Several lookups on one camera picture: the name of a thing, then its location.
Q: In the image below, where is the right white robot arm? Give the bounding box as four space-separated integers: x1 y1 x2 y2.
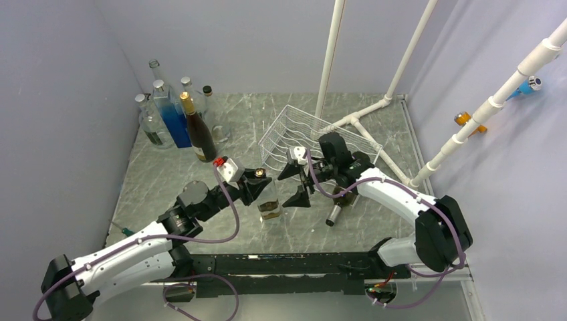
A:
278 132 473 278

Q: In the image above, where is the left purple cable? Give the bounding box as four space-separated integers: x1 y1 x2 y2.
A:
32 164 242 321

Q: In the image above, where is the clear bottle with silver cap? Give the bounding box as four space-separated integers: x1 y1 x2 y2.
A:
181 76 207 120

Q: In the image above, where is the white pvc pipe frame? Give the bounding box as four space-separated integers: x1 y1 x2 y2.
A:
312 0 438 187

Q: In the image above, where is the white pvc pipe right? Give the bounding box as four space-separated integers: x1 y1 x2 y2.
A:
408 21 566 187

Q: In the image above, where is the blue plastic bottle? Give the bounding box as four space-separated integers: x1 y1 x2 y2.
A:
152 80 192 148

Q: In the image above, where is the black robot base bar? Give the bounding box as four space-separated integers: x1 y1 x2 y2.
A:
162 251 411 298

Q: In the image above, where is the tall clear glass bottle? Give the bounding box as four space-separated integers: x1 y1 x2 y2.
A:
148 59 166 83

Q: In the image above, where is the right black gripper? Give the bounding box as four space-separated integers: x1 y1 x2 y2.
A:
277 160 337 207

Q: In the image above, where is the clear bottle with orange label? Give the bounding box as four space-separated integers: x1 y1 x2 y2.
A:
203 85 231 144

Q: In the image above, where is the purple cable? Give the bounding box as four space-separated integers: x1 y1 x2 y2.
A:
32 164 242 321
304 148 467 310

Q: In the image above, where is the blue wall fixture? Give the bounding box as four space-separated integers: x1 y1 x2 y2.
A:
506 76 542 100

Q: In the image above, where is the orange wall fixture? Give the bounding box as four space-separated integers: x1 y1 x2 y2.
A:
454 112 487 136

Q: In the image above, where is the green handled screwdriver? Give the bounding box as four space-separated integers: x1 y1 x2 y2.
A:
110 220 135 237

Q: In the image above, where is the white wire wine rack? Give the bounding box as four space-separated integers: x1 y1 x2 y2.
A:
259 105 382 173

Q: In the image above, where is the green bottle with silver foil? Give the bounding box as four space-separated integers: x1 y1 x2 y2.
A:
325 191 358 227

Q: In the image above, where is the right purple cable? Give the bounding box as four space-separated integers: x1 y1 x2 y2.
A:
304 148 467 310

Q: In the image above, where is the bottle with black cap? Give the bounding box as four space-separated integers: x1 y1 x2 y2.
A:
255 168 283 222

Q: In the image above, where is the dark bottle with gold foil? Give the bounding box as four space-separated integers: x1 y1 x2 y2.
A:
180 92 217 163

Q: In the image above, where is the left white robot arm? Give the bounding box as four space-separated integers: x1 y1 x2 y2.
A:
33 172 273 320

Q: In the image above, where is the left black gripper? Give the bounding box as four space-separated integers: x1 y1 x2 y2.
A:
199 167 271 221

